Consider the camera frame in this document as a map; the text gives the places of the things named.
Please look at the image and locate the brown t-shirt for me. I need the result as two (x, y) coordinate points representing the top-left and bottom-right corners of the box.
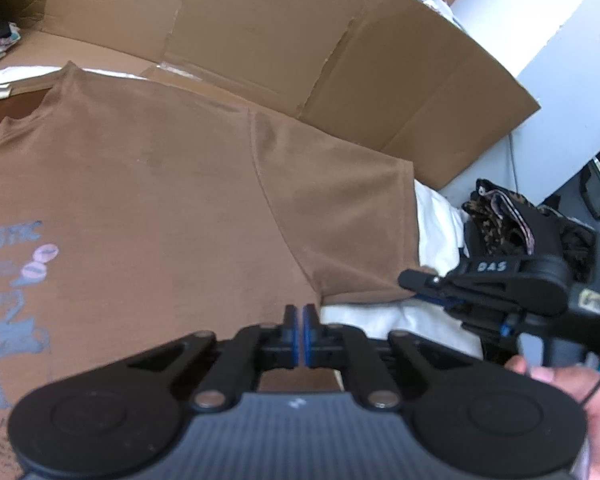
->
(0, 58), (424, 480)

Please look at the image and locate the person's right hand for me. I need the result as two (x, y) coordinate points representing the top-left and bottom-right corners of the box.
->
(504, 353), (600, 480)

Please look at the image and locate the black patterned bag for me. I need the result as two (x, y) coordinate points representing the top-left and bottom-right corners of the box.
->
(462, 179), (596, 282)

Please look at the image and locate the brown cardboard sheet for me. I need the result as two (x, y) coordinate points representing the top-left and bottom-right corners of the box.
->
(0, 0), (539, 188)

